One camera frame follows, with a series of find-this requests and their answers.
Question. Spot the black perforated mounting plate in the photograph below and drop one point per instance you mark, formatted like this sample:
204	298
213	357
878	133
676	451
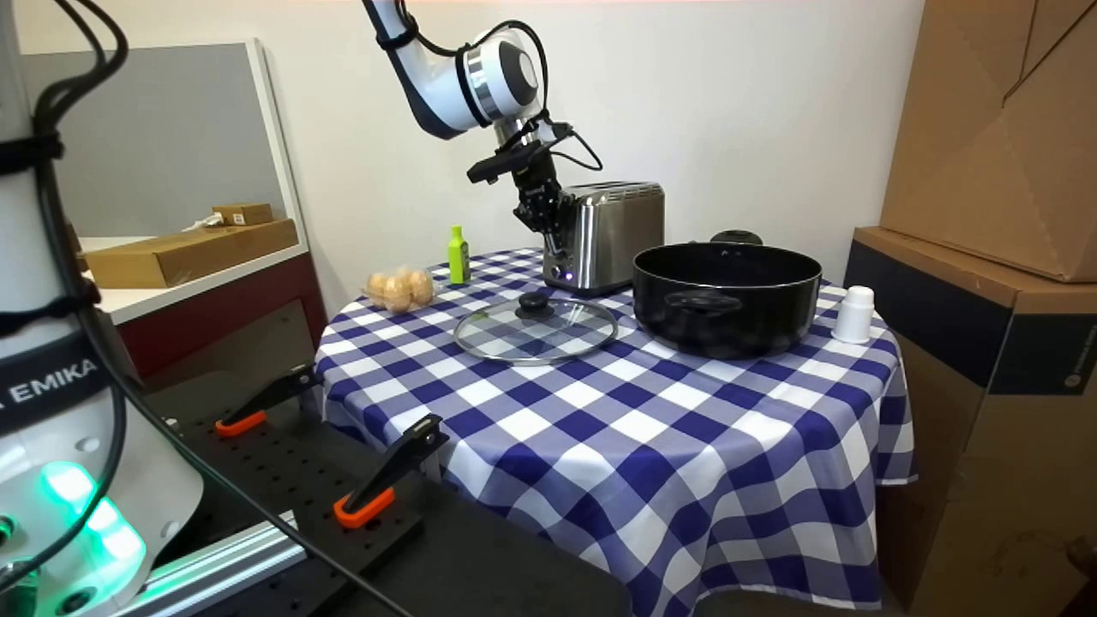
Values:
286	475

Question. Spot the black orange spring clamp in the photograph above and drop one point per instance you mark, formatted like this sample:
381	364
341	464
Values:
389	471
268	403

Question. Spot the glass pot lid black knob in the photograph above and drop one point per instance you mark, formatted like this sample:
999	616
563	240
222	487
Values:
535	330

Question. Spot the small white cup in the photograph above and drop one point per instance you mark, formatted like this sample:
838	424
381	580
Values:
855	317

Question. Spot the black cooking pot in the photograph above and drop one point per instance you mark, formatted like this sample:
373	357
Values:
731	298

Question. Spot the stainless steel toaster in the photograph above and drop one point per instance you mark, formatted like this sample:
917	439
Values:
613	235

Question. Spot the grey partition panel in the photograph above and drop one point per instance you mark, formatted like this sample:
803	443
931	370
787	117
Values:
173	139

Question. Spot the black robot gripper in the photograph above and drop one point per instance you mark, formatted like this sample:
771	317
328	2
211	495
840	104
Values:
535	198

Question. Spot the aluminium extrusion rail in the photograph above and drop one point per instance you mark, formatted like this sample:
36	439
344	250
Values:
218	567

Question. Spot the white desk red front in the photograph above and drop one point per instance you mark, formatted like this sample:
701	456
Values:
206	311

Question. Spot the large cardboard box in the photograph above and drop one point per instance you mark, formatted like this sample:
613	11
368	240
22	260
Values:
1007	124

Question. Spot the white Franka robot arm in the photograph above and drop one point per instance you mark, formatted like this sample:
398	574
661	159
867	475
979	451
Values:
483	79

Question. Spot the small wooden block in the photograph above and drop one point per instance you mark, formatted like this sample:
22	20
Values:
235	214

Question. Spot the blue white checkered tablecloth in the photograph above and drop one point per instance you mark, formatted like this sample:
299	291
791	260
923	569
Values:
639	447

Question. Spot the small green bottle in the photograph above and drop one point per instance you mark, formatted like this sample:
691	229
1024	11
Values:
456	260

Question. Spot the flat wooden board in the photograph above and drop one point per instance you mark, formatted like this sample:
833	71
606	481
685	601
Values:
189	256

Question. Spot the brown black cabinet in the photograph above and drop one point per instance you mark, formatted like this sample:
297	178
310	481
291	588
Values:
997	435

